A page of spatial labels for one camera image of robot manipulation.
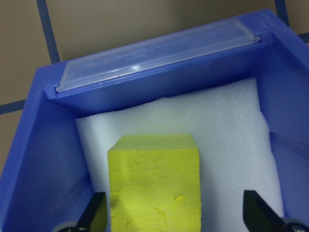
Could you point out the clear plastic label holder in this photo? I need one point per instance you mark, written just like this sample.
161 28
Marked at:
154 58

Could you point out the yellow foam block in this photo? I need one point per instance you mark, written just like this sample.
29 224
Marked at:
154 183

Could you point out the blue plastic storage bin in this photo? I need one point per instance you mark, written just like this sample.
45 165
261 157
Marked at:
48 157

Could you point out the white foam pad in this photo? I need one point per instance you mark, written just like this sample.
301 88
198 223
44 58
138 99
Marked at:
224 135

